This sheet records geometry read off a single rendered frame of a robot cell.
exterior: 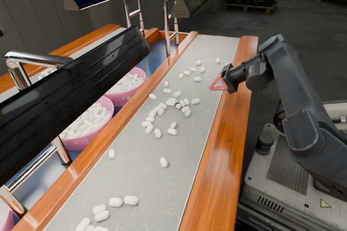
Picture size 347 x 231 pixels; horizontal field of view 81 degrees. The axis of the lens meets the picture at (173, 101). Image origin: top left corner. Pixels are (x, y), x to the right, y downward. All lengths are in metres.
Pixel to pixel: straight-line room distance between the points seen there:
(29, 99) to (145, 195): 0.38
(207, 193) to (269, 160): 0.55
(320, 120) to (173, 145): 0.46
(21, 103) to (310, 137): 0.38
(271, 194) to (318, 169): 0.67
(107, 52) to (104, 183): 0.37
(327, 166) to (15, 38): 2.27
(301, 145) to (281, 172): 0.73
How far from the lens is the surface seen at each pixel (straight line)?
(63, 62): 0.40
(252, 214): 1.06
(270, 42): 0.64
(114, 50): 0.47
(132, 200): 0.58
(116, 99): 0.96
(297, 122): 0.34
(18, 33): 2.32
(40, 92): 0.36
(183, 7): 0.88
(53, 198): 0.65
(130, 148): 0.71
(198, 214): 0.55
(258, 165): 1.03
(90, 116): 0.88
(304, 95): 0.43
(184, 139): 0.71
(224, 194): 0.58
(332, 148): 0.32
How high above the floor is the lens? 1.27
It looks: 37 degrees down
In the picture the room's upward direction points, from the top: 2 degrees counter-clockwise
